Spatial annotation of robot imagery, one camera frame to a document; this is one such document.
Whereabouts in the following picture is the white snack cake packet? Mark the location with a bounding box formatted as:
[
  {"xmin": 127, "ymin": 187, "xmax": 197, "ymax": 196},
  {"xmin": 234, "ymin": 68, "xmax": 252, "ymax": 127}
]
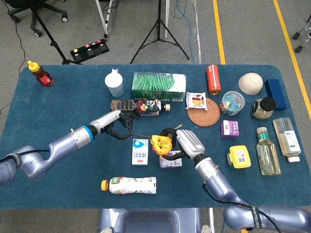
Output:
[{"xmin": 185, "ymin": 91, "xmax": 208, "ymax": 111}]

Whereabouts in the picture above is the beige bowl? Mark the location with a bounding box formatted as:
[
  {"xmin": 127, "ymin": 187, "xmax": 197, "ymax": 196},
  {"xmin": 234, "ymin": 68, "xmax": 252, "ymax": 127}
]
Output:
[{"xmin": 238, "ymin": 72, "xmax": 264, "ymax": 96}]

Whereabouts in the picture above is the clear jar with black lid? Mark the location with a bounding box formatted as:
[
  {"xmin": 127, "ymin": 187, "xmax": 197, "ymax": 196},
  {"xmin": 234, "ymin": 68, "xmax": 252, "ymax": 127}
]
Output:
[{"xmin": 250, "ymin": 97, "xmax": 277, "ymax": 119}]

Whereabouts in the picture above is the honey bottle with yellow cap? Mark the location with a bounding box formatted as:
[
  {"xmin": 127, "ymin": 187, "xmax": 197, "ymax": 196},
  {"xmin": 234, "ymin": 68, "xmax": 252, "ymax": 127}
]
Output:
[{"xmin": 27, "ymin": 60, "xmax": 54, "ymax": 87}]

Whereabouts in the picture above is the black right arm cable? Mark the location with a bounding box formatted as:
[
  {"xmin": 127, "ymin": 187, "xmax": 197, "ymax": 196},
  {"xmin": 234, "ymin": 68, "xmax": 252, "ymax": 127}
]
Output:
[{"xmin": 203, "ymin": 183, "xmax": 280, "ymax": 233}]

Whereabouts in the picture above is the round woven coaster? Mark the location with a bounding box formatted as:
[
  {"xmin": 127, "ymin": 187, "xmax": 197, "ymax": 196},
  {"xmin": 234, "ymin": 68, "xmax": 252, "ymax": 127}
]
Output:
[{"xmin": 187, "ymin": 97, "xmax": 221, "ymax": 127}]

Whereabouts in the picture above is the orange red can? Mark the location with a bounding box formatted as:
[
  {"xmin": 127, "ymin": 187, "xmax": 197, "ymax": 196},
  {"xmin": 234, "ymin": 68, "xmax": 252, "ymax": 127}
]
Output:
[{"xmin": 206, "ymin": 64, "xmax": 222, "ymax": 96}]

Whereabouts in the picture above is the white frame leg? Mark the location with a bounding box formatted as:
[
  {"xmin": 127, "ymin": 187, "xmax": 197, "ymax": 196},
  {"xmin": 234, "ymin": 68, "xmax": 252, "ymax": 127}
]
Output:
[{"xmin": 95, "ymin": 0, "xmax": 115, "ymax": 39}]

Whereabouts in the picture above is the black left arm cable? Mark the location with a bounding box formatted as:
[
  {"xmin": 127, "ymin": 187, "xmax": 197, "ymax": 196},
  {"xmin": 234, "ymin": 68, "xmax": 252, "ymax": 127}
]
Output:
[{"xmin": 0, "ymin": 149, "xmax": 51, "ymax": 164}]

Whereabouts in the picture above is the translucent white spouted cup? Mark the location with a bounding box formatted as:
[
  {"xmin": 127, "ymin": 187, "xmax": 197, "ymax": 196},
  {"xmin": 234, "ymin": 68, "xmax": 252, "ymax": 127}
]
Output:
[{"xmin": 104, "ymin": 68, "xmax": 125, "ymax": 98}]

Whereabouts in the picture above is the chrome stool with casters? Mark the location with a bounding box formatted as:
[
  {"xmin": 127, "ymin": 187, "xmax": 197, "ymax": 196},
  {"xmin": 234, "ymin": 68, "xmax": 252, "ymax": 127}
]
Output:
[{"xmin": 292, "ymin": 14, "xmax": 311, "ymax": 53}]

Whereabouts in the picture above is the white pole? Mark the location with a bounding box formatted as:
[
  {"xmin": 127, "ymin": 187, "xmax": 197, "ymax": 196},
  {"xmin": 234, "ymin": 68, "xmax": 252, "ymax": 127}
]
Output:
[{"xmin": 164, "ymin": 0, "xmax": 170, "ymax": 39}]

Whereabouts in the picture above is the black floor cable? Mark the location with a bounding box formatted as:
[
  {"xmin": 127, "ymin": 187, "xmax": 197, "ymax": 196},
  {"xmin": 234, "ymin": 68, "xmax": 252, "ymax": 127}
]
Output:
[{"xmin": 0, "ymin": 0, "xmax": 27, "ymax": 116}]

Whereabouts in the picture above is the purple tissue pack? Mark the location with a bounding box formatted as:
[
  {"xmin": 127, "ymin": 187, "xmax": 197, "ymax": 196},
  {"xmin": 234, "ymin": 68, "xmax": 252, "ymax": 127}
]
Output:
[{"xmin": 220, "ymin": 120, "xmax": 240, "ymax": 139}]

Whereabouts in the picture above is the blue floor cable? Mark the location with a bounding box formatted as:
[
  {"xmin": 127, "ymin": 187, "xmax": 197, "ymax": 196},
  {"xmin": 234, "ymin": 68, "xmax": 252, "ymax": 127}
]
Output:
[{"xmin": 174, "ymin": 0, "xmax": 195, "ymax": 64}]

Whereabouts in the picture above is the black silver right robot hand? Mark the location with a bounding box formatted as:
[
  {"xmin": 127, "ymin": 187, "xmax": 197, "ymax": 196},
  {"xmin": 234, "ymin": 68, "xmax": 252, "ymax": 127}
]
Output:
[{"xmin": 160, "ymin": 128, "xmax": 206, "ymax": 162}]

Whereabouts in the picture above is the blue table mat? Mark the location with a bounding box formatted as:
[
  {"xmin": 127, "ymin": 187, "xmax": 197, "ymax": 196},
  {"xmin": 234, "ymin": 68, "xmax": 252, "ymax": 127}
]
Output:
[{"xmin": 0, "ymin": 64, "xmax": 311, "ymax": 210}]

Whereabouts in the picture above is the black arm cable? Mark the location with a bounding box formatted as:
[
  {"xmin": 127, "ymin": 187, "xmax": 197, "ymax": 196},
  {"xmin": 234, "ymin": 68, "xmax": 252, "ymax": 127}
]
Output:
[
  {"xmin": 203, "ymin": 183, "xmax": 280, "ymax": 233},
  {"xmin": 0, "ymin": 149, "xmax": 51, "ymax": 164}
]

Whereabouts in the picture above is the black tripod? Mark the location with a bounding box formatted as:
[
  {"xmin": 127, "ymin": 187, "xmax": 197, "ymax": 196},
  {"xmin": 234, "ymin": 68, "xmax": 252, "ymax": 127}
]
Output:
[{"xmin": 129, "ymin": 0, "xmax": 190, "ymax": 64}]

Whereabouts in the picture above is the white peach tea bottle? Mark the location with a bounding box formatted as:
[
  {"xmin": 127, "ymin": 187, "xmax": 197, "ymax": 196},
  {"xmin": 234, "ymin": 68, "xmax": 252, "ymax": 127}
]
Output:
[{"xmin": 101, "ymin": 176, "xmax": 157, "ymax": 195}]

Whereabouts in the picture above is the clear bottle white cap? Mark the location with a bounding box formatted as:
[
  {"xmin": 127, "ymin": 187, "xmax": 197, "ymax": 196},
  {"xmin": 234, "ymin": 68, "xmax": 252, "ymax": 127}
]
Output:
[{"xmin": 272, "ymin": 117, "xmax": 302, "ymax": 163}]

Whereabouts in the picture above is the pale yellow bottle green cap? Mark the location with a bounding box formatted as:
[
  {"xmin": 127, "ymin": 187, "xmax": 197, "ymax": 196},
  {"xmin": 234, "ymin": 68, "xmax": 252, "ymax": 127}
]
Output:
[{"xmin": 256, "ymin": 127, "xmax": 282, "ymax": 176}]

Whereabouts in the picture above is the black office chair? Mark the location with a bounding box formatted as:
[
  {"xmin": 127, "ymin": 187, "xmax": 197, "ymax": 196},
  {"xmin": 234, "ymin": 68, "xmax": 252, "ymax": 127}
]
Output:
[{"xmin": 4, "ymin": 0, "xmax": 69, "ymax": 37}]

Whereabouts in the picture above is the clear box of green sachets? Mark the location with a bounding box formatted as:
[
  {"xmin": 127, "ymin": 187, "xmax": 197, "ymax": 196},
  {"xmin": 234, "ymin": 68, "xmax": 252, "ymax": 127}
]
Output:
[{"xmin": 131, "ymin": 71, "xmax": 187, "ymax": 102}]

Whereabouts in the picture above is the dark blue box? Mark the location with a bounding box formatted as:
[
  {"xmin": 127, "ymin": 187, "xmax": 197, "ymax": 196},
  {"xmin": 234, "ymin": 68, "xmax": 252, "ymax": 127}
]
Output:
[{"xmin": 264, "ymin": 79, "xmax": 288, "ymax": 111}]

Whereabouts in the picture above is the yellow tape measure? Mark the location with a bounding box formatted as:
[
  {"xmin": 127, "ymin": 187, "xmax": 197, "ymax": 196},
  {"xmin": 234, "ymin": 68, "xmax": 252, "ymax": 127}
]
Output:
[{"xmin": 130, "ymin": 124, "xmax": 183, "ymax": 156}]

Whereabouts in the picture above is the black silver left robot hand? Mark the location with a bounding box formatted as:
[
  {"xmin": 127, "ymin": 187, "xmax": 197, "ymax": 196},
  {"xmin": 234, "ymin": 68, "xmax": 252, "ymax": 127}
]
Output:
[{"xmin": 89, "ymin": 109, "xmax": 140, "ymax": 140}]

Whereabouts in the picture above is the white blue milk carton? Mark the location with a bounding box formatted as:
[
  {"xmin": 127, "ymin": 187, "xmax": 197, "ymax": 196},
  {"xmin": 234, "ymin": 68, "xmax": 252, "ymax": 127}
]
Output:
[{"xmin": 132, "ymin": 138, "xmax": 149, "ymax": 166}]

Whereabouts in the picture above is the black light stand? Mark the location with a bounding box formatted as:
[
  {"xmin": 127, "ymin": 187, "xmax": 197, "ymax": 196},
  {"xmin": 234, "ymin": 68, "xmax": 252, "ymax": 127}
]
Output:
[{"xmin": 25, "ymin": 0, "xmax": 83, "ymax": 66}]

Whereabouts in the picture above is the purple juice carton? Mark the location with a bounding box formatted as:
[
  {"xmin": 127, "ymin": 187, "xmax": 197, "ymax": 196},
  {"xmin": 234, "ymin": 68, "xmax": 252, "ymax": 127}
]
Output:
[{"xmin": 159, "ymin": 150, "xmax": 183, "ymax": 168}]

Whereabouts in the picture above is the black foot pedal board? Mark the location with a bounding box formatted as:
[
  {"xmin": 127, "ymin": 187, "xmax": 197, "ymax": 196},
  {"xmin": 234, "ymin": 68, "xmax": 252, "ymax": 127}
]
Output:
[{"xmin": 70, "ymin": 38, "xmax": 110, "ymax": 62}]

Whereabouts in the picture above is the dark tea bottle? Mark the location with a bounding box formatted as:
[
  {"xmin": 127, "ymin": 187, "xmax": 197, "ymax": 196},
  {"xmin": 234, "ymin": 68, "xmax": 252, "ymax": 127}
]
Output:
[{"xmin": 110, "ymin": 99, "xmax": 171, "ymax": 117}]

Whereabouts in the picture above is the yellow lidded container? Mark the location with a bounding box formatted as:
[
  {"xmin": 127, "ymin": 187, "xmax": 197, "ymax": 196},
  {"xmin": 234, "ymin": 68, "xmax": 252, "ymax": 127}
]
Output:
[{"xmin": 226, "ymin": 145, "xmax": 252, "ymax": 169}]

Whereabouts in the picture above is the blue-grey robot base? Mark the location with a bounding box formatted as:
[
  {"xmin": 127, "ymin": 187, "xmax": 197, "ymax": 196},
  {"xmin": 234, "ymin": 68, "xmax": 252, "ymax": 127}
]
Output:
[{"xmin": 97, "ymin": 208, "xmax": 212, "ymax": 233}]

